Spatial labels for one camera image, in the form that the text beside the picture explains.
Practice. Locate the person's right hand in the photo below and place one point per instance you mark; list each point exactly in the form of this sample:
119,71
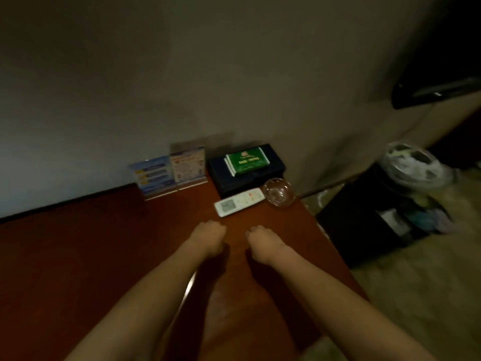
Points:
265,244

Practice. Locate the person's left hand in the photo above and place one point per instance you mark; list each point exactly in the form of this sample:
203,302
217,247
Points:
208,236

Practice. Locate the person's right fingers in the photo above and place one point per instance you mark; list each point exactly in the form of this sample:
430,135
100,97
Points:
253,233

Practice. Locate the person's left fingers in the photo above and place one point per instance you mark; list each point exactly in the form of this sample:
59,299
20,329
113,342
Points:
220,227

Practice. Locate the person's right forearm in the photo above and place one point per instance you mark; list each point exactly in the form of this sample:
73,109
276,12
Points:
338,308

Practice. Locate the person's left forearm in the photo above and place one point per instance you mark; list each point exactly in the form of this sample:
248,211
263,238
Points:
146,302

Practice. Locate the white remote control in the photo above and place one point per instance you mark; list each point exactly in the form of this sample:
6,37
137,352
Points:
239,202

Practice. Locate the clear glass ashtray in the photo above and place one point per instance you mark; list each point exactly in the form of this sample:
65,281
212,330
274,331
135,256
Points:
279,192

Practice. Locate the dark blue tissue box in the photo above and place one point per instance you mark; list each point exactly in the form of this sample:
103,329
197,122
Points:
246,171

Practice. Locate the white acrylic sign stand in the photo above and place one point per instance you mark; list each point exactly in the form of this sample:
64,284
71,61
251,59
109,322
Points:
188,167

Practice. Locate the green tissue packet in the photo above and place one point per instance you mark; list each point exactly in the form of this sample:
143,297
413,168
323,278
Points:
248,161

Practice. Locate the blue acrylic sign stand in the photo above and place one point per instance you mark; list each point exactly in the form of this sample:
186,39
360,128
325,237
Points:
153,177

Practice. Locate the black trash bin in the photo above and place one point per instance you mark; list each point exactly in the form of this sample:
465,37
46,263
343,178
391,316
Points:
379,216

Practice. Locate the clear plastic bin liner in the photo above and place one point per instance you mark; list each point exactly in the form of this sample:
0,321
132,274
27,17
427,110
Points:
413,165

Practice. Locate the black wall television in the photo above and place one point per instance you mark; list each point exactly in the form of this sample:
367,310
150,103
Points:
439,63

